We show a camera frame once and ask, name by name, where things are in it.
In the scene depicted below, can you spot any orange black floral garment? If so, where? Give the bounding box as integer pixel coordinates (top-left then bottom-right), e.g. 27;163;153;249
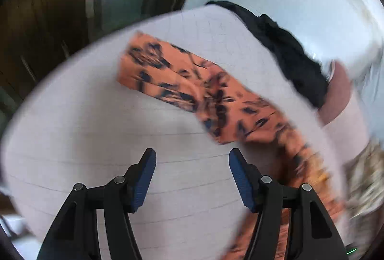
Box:
118;32;342;259

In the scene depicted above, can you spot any beige floral scarf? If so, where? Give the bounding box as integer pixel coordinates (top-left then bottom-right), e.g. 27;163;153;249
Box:
344;140;383;253

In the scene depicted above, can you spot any pink quilted mattress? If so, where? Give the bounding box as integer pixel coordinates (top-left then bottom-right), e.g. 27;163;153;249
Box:
1;5;345;259

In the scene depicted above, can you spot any pink bolster pillow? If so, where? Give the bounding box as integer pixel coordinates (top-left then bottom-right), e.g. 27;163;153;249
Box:
318;60;370;164

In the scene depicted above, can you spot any black cloth bundle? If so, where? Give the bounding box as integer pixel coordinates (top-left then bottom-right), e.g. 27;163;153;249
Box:
207;0;329;109

